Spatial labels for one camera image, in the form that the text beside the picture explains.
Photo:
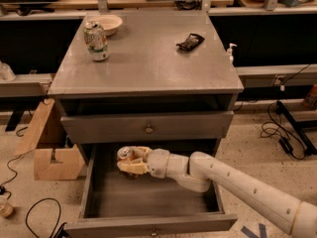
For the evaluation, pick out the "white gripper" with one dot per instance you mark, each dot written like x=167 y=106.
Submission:
x=158 y=163

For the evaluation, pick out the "orange soda can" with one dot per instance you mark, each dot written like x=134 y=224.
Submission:
x=126 y=154

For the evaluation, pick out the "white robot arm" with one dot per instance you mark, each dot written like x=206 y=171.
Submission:
x=196 y=172

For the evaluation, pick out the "open grey middle drawer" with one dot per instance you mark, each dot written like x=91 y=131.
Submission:
x=114 y=206

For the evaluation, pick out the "grey top drawer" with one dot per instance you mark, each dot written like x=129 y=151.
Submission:
x=147 y=127

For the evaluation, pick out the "grey wooden drawer cabinet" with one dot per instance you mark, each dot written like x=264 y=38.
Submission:
x=147 y=72

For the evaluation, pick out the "green white soda can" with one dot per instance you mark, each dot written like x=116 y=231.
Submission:
x=95 y=40

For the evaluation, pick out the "wooden block stand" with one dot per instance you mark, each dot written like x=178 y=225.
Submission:
x=46 y=139

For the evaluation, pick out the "black snack packet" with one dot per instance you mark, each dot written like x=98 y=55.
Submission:
x=191 y=42

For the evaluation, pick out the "white bowl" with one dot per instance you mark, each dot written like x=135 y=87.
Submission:
x=110 y=23

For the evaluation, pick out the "white pump bottle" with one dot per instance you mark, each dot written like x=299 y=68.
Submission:
x=230 y=52

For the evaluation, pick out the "plastic cup on floor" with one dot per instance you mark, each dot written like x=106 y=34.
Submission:
x=6 y=209

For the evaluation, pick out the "clear plastic bag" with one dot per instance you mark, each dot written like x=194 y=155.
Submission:
x=6 y=73

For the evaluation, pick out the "orange bottle on floor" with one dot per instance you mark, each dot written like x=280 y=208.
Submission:
x=310 y=100

